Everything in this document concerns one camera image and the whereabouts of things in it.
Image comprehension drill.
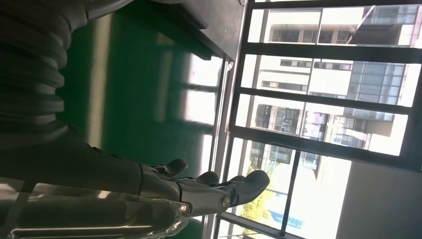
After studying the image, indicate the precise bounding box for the black weighing device with column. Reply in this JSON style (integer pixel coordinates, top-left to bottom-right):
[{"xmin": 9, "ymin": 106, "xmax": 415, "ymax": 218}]
[{"xmin": 151, "ymin": 0, "xmax": 213, "ymax": 62}]

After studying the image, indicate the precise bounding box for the green conveyor belt, aluminium frame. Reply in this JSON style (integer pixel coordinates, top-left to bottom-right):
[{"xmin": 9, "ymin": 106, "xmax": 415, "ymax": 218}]
[{"xmin": 54, "ymin": 0, "xmax": 235, "ymax": 239}]

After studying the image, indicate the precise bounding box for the black window frame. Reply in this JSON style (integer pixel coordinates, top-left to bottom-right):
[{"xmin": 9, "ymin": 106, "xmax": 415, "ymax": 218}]
[{"xmin": 215, "ymin": 0, "xmax": 422, "ymax": 239}]

